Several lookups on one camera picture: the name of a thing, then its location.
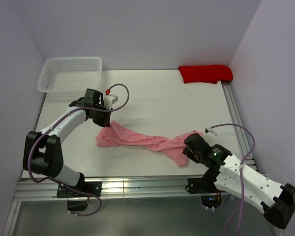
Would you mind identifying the pink t shirt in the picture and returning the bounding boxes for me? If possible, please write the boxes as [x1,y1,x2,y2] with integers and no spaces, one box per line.
[95,120,203,167]

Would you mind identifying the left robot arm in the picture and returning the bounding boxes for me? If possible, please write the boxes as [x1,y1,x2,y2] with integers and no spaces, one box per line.
[23,89,118,196]

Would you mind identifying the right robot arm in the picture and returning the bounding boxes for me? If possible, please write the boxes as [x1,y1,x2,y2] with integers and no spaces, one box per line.
[182,133,295,230]

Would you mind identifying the white plastic basket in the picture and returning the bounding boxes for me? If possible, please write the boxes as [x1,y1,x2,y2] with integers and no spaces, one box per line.
[37,57,102,97]

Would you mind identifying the red folded t shirt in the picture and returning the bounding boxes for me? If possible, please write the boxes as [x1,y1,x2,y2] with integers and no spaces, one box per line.
[178,65,233,84]

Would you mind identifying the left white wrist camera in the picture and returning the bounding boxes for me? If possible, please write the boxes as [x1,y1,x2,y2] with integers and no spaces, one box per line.
[103,94,118,110]

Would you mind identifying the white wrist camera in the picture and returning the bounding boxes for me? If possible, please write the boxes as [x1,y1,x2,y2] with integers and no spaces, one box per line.
[103,94,118,110]
[205,128,217,136]

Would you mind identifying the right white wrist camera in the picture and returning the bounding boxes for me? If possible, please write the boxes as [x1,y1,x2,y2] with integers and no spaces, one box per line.
[205,128,217,136]

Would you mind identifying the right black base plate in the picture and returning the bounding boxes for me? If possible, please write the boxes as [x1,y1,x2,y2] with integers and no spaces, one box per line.
[185,177,218,194]

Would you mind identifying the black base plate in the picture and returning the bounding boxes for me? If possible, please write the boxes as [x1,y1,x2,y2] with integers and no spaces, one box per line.
[185,177,218,194]
[56,181,102,198]

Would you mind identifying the aluminium right side rail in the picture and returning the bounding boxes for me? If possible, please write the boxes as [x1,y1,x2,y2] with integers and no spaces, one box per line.
[221,82,257,170]

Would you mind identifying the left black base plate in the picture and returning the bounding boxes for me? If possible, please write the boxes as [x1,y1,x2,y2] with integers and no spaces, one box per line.
[56,181,102,198]

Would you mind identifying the aluminium front rail frame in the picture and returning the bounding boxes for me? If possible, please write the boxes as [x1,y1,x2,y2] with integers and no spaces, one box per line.
[2,172,283,236]

